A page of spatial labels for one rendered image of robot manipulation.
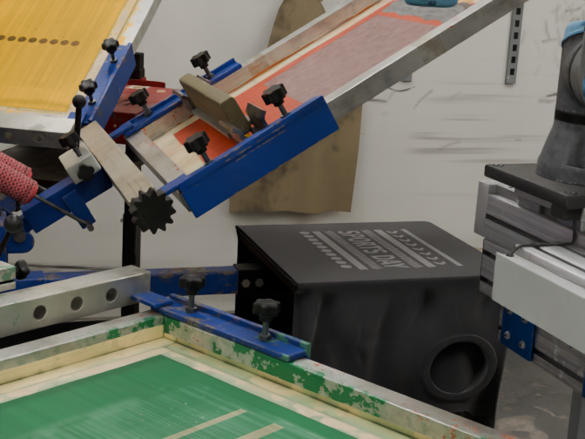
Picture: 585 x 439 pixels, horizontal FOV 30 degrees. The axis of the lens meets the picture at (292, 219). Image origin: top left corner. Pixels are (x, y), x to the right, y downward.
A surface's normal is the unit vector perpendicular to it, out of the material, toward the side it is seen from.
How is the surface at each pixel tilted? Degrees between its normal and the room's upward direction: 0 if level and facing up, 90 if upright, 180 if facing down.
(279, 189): 90
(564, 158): 72
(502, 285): 90
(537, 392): 0
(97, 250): 90
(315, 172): 90
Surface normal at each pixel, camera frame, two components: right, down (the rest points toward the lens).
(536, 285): -0.93, 0.04
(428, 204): 0.31, 0.25
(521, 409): 0.06, -0.97
